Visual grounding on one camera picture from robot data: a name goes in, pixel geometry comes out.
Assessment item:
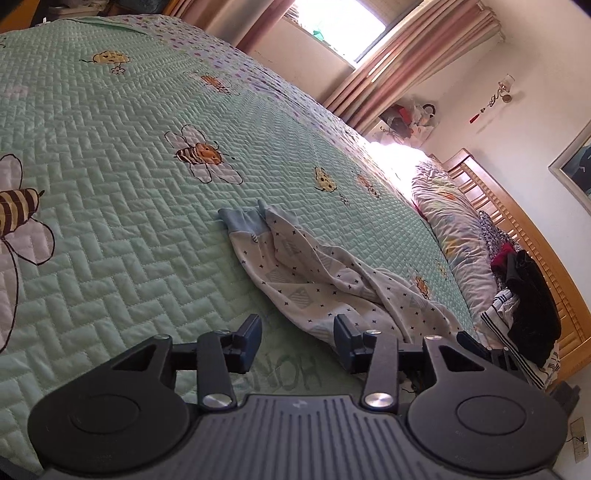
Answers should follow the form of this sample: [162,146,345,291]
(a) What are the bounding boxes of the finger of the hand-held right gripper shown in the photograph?
[457,331,525,384]

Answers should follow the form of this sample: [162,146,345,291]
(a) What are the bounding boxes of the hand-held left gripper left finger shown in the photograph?
[111,314,264,411]

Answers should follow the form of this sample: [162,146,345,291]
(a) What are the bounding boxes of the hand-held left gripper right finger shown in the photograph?
[333,314,495,412]

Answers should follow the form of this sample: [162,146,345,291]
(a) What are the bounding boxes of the white patterned long-sleeve shirt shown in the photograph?
[217,199,467,347]

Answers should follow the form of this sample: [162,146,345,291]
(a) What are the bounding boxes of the black white striped garment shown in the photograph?
[480,291,561,391]

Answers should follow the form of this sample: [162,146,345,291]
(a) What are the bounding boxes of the red garment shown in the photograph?
[490,242,515,273]

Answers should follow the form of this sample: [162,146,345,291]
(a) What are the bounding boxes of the wooden headboard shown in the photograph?
[441,148,591,388]

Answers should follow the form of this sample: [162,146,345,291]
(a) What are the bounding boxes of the floral pillow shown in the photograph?
[410,161,499,305]

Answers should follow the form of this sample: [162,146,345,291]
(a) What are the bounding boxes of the green bee-print quilt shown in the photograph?
[0,14,481,472]

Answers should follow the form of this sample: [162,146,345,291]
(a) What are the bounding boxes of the white plastic bag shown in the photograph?
[413,102,439,139]

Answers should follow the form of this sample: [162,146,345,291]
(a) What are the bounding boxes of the red bag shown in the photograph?
[383,105,411,134]

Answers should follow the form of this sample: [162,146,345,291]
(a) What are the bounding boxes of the window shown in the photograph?
[286,0,402,63]

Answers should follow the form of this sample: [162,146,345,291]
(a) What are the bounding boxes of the wall socket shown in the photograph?
[570,418,591,462]

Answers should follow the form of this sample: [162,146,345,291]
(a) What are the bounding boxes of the framed wall picture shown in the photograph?
[549,129,591,204]

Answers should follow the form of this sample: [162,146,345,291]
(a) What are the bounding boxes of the glass wall lamp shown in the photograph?
[488,74,515,106]

